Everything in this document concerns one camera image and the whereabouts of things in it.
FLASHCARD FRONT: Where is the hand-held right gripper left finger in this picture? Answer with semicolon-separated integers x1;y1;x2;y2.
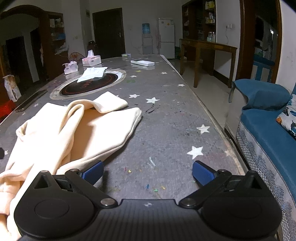
32;160;118;209

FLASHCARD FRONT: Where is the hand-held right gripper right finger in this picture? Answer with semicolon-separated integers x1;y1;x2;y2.
179;160;265;209

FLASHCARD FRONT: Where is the cream garment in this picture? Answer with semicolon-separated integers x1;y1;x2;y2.
0;91;142;241

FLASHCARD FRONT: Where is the grey star tablecloth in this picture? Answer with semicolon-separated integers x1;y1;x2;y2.
0;54;249;241

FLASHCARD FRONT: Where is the round built-in induction cooker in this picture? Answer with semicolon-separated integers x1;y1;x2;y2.
50;69;127;100

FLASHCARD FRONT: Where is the dark smartphone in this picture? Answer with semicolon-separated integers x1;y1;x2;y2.
16;90;48;113

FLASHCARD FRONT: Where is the white tissue sheet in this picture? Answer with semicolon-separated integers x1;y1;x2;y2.
77;67;108;83

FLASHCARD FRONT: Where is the butterfly print cushion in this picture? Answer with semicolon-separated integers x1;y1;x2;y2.
276;94;296;141

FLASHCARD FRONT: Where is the small white tissue pack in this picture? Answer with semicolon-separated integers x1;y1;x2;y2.
62;61;78;75

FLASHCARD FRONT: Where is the red plastic stool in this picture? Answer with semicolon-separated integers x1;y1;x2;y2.
0;101;16;118

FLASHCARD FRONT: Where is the pink tissue box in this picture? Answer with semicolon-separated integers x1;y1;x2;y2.
82;50;102;67

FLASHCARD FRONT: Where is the printed paper bag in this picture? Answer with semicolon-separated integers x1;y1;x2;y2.
2;75;22;102

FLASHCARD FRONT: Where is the white remote control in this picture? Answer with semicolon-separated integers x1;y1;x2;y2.
130;59;155;67

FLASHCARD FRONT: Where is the blue wooden chair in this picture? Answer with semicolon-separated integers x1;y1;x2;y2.
253;54;275;82

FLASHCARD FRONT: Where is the dark wooden side table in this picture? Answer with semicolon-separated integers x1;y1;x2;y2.
179;38;238;88

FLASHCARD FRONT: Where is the wooden shelf beside archway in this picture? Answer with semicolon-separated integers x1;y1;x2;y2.
39;10;70;80

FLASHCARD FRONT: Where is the dark wooden door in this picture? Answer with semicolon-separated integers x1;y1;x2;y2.
92;8;126;59

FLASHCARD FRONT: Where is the white refrigerator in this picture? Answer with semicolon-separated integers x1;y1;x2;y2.
158;18;175;59

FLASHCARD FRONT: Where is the water dispenser with blue bottle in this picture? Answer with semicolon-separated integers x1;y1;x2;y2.
141;23;153;55

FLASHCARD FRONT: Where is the tall wooden shelf cabinet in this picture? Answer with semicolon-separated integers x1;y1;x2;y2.
181;0;216;63

